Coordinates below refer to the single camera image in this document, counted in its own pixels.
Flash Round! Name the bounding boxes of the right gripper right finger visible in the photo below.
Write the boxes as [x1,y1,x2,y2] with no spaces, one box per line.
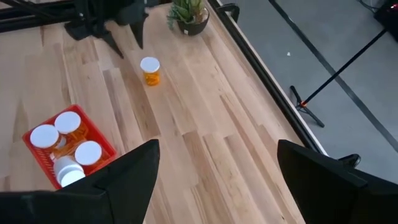
[277,139,398,224]

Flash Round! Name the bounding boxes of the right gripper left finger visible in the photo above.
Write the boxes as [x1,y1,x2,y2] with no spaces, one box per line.
[0,139,161,224]

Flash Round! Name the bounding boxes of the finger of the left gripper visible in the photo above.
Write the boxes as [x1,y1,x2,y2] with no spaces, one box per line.
[129,12,149,50]
[98,29,124,59]

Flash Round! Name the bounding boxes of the white cup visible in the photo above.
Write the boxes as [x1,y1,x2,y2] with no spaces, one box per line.
[52,155,86,188]

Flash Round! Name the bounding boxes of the orange pill bottle white cap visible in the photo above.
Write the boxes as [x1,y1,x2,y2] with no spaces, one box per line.
[139,56,161,87]
[74,140,109,170]
[54,111,90,141]
[29,124,63,153]

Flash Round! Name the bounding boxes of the red plastic mesh basket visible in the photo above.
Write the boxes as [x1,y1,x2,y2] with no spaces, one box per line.
[21,104,118,190]

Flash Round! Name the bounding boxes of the small potted green plant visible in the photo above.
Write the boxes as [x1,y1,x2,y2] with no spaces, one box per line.
[167,0,210,36]

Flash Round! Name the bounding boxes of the black tripod stand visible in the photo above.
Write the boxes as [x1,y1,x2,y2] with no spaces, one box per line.
[289,27,388,128]

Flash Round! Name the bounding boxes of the black device red light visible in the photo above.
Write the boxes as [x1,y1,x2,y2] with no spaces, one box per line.
[373,0,398,41]

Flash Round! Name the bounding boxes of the black frame clamp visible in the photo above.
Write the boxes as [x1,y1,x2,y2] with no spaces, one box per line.
[217,2,241,24]
[338,153,361,169]

